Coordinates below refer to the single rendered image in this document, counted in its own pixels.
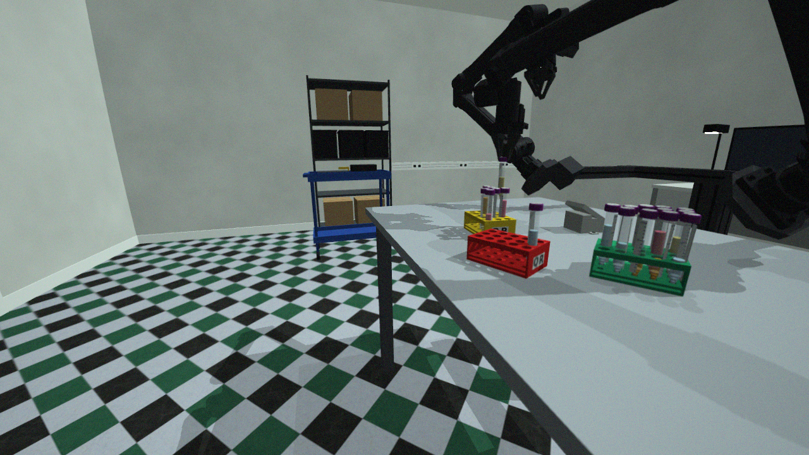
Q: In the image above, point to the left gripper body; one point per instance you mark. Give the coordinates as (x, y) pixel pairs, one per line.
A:
(507, 116)

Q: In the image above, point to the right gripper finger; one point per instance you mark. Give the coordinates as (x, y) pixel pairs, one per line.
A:
(542, 72)
(549, 78)

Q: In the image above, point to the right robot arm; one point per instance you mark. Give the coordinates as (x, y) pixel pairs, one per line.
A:
(529, 19)

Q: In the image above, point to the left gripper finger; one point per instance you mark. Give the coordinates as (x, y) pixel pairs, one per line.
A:
(512, 143)
(498, 138)

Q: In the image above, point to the yellow tube rack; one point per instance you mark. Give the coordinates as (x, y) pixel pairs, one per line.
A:
(472, 222)

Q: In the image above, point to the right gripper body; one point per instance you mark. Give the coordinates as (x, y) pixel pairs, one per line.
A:
(541, 63)

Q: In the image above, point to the green tube rack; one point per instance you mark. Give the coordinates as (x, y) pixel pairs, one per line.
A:
(642, 280)

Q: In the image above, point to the red tube rack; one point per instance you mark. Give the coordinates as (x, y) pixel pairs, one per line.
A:
(503, 251)

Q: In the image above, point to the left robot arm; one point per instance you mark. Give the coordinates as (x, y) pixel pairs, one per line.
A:
(780, 195)

